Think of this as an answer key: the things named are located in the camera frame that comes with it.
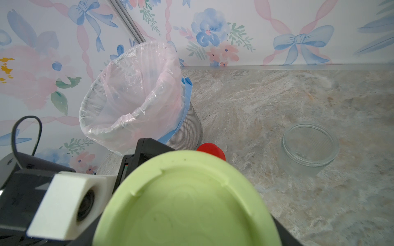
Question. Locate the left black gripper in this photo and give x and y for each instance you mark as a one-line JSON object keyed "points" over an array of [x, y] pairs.
{"points": [[146, 149]]}

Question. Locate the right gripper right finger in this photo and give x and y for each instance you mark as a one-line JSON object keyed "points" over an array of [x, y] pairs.
{"points": [[286, 238]]}

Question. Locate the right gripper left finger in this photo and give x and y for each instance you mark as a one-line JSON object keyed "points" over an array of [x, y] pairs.
{"points": [[86, 238]]}

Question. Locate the green lid jar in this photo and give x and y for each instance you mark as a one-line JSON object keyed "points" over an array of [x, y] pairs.
{"points": [[186, 198], [306, 149]]}

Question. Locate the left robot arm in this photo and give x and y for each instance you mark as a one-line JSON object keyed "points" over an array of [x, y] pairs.
{"points": [[24, 182]]}

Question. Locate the grey mesh trash bin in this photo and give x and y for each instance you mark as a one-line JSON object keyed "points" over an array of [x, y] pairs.
{"points": [[187, 136]]}

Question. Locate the red lid peanut jar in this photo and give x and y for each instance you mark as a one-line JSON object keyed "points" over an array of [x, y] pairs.
{"points": [[212, 149]]}

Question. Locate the left aluminium corner post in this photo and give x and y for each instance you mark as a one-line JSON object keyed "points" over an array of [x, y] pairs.
{"points": [[127, 20]]}

